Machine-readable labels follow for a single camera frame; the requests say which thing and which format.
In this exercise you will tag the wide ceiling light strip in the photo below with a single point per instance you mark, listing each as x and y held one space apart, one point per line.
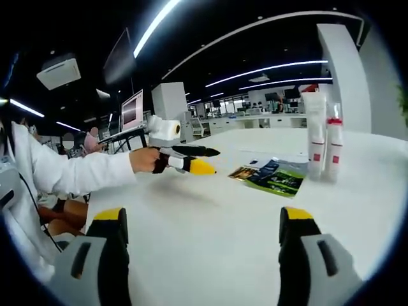
156 25

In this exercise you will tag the green black skincare mask packet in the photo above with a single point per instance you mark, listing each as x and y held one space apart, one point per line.
277 180

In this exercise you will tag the ceiling air conditioner unit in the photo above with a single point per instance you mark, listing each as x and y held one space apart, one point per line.
59 71

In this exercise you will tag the gold skincare sachet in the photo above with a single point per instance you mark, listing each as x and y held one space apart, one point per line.
242 172

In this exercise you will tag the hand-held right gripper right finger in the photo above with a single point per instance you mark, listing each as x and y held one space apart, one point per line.
296 255

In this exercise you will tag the white office counter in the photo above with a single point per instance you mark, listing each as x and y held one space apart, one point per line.
255 122

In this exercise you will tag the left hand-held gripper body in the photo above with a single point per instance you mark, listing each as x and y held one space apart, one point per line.
164 130

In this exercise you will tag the thin ceiling light strip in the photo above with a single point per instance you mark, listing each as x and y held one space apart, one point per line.
267 68
287 83

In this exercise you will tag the open laptop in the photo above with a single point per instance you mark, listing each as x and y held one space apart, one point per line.
132 111

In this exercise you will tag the black hanging screen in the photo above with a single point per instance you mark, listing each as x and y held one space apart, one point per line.
119 60

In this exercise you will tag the white skincare tube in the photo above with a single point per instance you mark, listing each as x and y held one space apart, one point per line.
315 127

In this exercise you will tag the green potted plant white pot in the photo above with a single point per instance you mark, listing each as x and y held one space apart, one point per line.
402 102

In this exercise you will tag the black laptop stand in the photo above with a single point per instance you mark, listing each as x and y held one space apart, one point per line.
127 140

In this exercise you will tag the white skincare bottle red collar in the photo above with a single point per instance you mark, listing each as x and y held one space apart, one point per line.
334 121

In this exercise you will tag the white chest-worn device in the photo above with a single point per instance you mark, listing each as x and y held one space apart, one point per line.
8 191

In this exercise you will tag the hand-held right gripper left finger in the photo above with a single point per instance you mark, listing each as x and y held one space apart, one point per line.
108 255

